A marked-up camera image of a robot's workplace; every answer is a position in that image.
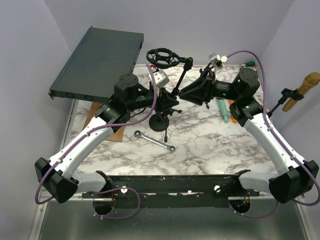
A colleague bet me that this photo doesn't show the black round-base shock-mount stand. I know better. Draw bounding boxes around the black round-base shock-mount stand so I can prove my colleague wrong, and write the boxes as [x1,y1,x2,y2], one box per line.
[148,113,169,132]

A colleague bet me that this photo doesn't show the mint green toy microphone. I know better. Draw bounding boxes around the mint green toy microphone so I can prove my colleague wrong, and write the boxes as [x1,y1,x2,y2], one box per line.
[216,98,229,123]

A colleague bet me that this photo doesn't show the black tripod shock-mount stand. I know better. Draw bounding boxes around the black tripod shock-mount stand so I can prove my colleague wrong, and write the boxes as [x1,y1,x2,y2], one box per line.
[146,46,195,142]

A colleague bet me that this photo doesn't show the orange toy microphone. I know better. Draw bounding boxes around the orange toy microphone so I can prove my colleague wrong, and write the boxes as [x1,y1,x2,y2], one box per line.
[229,100,238,123]

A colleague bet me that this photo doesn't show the black tripod clip stand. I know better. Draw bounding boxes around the black tripod clip stand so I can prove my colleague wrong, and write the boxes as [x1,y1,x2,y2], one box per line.
[202,64,214,110]

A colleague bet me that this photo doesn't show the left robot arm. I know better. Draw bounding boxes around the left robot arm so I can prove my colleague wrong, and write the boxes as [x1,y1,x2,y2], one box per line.
[34,70,169,204]

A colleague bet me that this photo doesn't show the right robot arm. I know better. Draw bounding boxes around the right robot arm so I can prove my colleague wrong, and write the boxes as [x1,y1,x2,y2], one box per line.
[178,67,319,204]

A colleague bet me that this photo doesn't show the black round-base clip stand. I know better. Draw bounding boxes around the black round-base clip stand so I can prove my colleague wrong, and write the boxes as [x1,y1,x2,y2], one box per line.
[267,88,304,117]

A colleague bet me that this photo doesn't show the gold microphone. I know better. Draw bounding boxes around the gold microphone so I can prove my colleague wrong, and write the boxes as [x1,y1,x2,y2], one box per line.
[282,72,320,112]

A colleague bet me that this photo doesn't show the silver ratchet wrench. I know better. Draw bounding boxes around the silver ratchet wrench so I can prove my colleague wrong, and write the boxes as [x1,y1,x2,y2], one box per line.
[134,130,176,153]

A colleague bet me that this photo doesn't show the wooden board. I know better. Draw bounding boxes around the wooden board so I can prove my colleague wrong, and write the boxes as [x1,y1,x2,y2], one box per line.
[83,99,127,143]

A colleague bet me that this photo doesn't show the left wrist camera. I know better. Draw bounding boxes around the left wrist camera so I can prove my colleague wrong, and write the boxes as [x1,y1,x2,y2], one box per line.
[153,69,170,89]

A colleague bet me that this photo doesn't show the green-handled screwdriver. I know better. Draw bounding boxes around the green-handled screwdriver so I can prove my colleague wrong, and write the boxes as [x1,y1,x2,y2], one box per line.
[244,61,257,68]

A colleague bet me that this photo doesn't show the dark rack-mount equipment case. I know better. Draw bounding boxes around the dark rack-mount equipment case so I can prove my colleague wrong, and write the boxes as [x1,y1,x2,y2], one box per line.
[48,26,144,103]

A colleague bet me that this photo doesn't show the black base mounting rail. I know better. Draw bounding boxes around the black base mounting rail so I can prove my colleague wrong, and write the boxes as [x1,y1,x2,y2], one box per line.
[82,171,260,209]

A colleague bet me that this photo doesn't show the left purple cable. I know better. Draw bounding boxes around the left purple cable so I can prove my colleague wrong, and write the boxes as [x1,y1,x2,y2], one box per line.
[34,64,160,221]

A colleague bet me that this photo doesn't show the aluminium frame rail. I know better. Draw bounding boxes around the aluminium frame rail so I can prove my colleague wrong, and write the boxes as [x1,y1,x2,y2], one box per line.
[28,201,49,240]

